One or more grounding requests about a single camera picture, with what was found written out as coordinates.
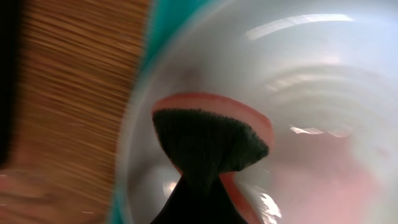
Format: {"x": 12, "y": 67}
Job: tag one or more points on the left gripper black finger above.
{"x": 185, "y": 206}

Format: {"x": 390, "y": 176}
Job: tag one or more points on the dark green sponge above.
{"x": 208, "y": 136}

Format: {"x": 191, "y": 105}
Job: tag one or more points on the light blue plate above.
{"x": 323, "y": 72}

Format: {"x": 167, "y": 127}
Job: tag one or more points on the teal plastic tray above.
{"x": 164, "y": 20}

